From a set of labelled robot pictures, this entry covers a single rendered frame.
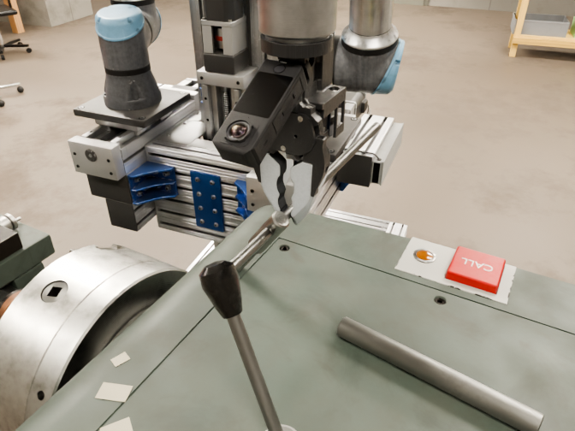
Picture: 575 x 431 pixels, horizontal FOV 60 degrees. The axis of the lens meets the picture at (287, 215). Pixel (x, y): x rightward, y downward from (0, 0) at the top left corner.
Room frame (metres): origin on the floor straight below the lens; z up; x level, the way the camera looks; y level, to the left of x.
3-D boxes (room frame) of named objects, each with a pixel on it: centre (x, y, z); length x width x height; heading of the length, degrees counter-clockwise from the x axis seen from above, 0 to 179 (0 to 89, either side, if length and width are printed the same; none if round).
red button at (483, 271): (0.48, -0.23, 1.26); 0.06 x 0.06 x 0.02; 61
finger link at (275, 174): (0.52, 0.01, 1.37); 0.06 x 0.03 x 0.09; 151
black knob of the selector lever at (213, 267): (0.31, 0.05, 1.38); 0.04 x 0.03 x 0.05; 61
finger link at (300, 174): (0.50, -0.03, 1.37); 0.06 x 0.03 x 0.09; 151
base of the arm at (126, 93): (1.30, 0.42, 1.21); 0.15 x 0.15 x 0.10
